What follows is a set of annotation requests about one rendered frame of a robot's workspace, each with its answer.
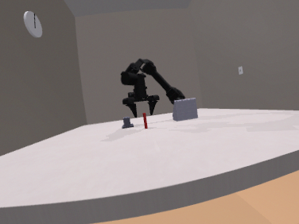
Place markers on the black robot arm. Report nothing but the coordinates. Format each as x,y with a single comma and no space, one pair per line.
131,77

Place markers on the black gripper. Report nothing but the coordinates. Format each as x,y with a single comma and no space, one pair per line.
140,95

